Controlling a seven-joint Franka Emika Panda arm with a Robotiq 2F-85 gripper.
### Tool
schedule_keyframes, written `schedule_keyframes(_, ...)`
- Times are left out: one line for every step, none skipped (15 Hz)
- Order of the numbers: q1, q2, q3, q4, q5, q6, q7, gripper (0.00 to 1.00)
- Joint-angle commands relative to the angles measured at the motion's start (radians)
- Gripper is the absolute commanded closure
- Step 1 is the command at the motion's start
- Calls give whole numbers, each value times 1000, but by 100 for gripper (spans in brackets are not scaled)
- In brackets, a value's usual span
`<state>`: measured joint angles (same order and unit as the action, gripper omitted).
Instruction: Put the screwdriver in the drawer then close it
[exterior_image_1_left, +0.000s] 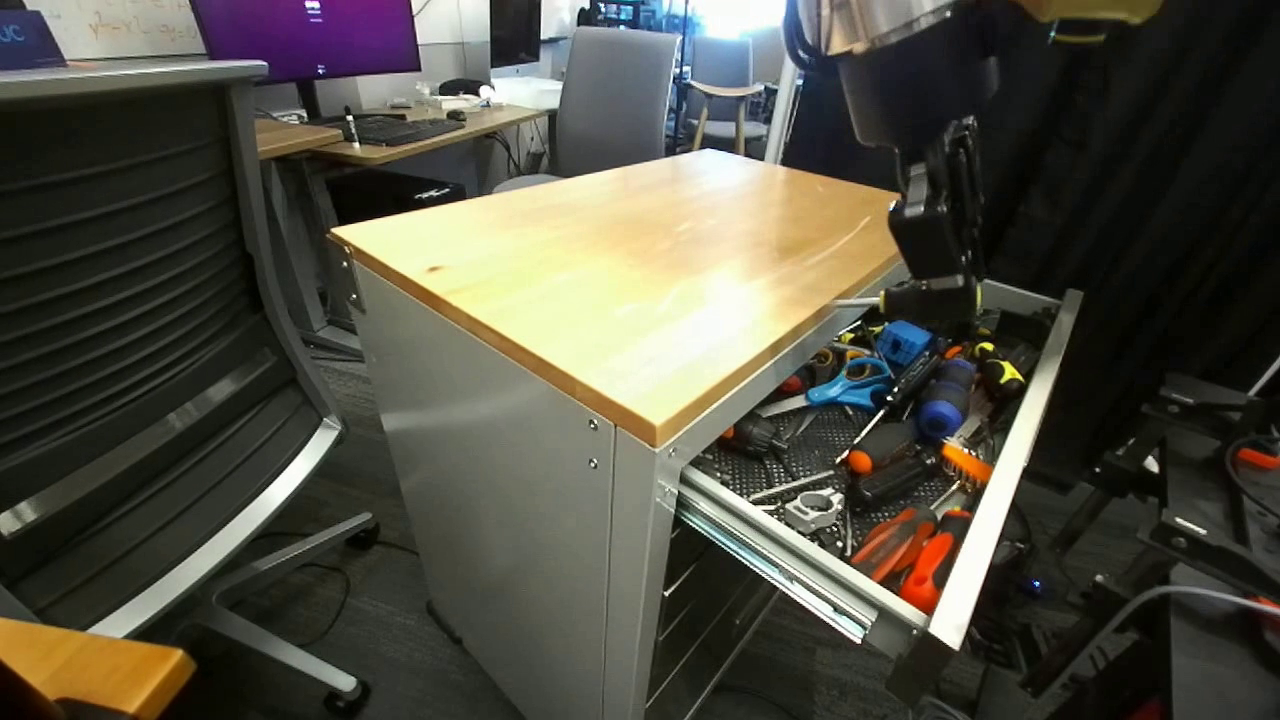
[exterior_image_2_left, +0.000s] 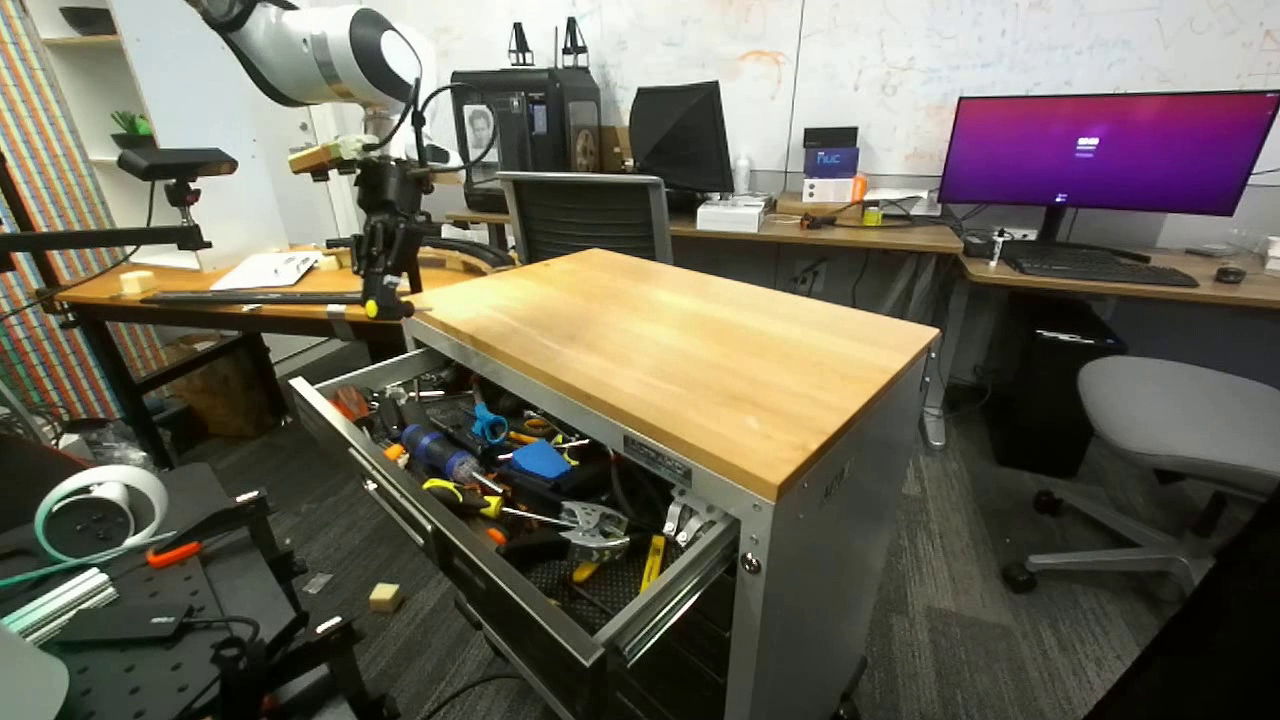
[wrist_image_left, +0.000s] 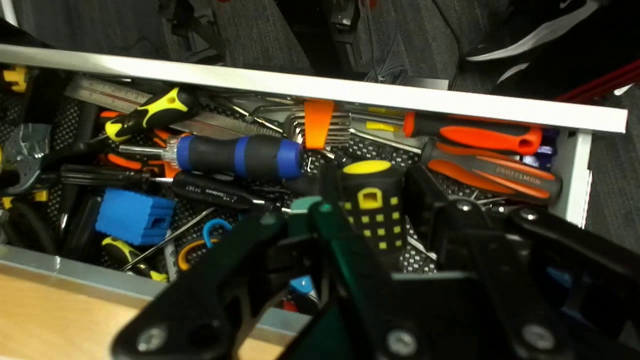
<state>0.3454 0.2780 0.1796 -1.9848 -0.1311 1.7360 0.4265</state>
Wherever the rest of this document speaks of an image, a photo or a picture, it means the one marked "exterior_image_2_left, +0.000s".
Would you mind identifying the black 3D printer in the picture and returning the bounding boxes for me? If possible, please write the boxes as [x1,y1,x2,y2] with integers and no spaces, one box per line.
[448,65,609,179]

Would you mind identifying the black mesh office chair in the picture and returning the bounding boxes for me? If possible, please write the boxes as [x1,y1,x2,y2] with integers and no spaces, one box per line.
[492,166,679,269]

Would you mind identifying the grey metal tool drawer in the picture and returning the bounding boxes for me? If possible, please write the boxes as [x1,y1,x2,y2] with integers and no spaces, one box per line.
[286,344,745,671]

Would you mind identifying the black keyboard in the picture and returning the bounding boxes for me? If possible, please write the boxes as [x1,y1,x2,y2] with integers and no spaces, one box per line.
[997,245,1205,291]

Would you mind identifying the white box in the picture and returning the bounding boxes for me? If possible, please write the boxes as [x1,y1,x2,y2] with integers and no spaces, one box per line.
[693,191,774,235]

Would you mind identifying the blue handled screwdriver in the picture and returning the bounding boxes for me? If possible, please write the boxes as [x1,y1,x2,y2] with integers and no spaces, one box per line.
[398,419,486,483]

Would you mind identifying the black computer tower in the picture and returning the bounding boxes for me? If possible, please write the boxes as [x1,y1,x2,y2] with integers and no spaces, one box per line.
[983,295,1125,483]

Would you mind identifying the yellow handled pliers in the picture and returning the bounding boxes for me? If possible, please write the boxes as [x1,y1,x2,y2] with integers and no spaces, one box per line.
[636,497,693,600]

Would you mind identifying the blue product box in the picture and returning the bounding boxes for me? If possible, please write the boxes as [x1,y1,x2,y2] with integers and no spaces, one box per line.
[801,123,866,185]

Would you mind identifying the aluminium extrusion bar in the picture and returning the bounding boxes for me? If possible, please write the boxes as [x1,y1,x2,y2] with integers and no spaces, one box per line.
[0,563,121,652]

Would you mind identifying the white tape roll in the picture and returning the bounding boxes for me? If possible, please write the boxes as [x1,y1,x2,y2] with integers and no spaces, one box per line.
[34,458,172,563]

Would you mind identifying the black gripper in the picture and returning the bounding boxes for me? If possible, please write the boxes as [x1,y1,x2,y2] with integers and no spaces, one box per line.
[347,152,431,323]

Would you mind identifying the black breadboard platform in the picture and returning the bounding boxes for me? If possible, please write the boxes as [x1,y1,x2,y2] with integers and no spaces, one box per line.
[0,456,393,720]

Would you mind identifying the orange handled tool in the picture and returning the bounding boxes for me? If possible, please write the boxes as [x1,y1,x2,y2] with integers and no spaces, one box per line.
[142,536,208,575]

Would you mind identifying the black stereo camera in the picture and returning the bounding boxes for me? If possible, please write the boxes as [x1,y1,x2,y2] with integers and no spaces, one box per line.
[118,144,246,185]

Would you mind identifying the grey wood-topped workbench cabinet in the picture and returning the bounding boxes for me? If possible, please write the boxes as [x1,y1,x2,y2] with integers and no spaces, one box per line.
[398,245,944,720]

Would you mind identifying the blue handled scissors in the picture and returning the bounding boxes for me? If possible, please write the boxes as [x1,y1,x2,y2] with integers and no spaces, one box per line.
[466,394,513,451]

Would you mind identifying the purple screen monitor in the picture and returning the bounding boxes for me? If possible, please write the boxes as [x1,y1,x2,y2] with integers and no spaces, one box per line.
[935,89,1280,251]

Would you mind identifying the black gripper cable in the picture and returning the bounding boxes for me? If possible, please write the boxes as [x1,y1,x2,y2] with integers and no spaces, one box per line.
[393,74,466,179]

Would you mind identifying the grey upholstered office chair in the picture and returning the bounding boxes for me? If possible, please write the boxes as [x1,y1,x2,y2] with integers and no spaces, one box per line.
[1000,351,1280,600]

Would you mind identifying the yellow and black tool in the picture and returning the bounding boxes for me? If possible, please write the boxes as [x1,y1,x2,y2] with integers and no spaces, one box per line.
[419,470,508,523]

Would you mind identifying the orange handled pliers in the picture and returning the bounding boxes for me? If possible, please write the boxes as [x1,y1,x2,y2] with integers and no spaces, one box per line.
[332,383,375,426]

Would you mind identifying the black monitor back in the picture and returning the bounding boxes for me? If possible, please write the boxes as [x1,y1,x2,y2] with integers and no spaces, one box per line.
[625,74,742,205]

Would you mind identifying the white paper sheets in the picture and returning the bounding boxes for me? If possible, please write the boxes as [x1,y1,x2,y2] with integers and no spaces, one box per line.
[208,249,325,295]

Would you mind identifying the silver pliers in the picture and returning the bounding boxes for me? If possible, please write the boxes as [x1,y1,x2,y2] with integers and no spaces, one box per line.
[496,490,636,559]

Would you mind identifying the green plant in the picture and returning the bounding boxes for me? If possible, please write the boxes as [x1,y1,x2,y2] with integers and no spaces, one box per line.
[110,107,161,152]

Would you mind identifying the wooden monitor desk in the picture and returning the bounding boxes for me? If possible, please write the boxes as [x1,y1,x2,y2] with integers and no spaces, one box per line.
[955,239,1280,320]

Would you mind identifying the wooden desk with clutter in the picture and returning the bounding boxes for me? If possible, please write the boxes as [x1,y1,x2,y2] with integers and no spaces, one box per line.
[446,197,967,260]

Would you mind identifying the blue plastic block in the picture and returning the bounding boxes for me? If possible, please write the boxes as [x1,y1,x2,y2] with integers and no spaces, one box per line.
[508,436,579,490]

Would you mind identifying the wooden side table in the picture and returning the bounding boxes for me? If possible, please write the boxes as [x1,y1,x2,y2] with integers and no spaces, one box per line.
[54,245,496,341]

